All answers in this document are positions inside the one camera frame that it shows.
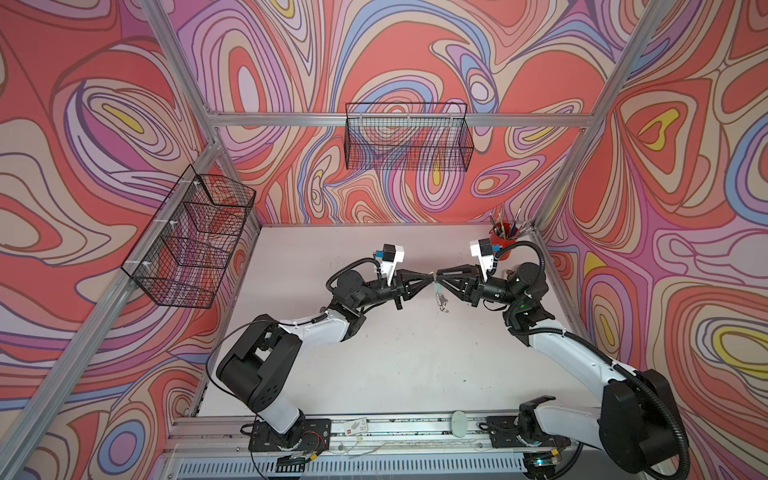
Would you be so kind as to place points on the white oval button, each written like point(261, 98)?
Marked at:
point(459, 424)

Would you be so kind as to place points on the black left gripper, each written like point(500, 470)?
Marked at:
point(402, 293)

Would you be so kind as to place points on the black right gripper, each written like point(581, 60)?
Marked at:
point(471, 290)

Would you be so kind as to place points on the metal keyring organizer yellow grip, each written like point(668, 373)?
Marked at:
point(441, 299)

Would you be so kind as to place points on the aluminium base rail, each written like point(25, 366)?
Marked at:
point(394, 446)

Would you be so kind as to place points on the aluminium frame post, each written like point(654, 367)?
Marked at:
point(214, 154)

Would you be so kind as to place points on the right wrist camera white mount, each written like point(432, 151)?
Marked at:
point(483, 251)

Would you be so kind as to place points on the red pen cup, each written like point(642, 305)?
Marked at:
point(503, 243)

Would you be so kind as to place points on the black wire basket back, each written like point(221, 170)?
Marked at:
point(407, 136)

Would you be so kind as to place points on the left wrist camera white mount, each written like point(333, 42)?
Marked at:
point(389, 256)

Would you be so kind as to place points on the white label tag on rail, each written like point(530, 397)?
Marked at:
point(355, 427)

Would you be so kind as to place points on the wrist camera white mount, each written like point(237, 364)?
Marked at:
point(389, 256)
point(483, 251)

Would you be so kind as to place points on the black wire basket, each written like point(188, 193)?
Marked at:
point(407, 136)
point(201, 222)

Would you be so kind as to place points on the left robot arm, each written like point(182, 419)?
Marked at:
point(256, 368)

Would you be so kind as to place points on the black wire basket left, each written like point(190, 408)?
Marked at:
point(201, 222)

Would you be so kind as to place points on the pens in cup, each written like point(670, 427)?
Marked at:
point(496, 217)

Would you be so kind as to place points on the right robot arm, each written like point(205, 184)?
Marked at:
point(637, 423)

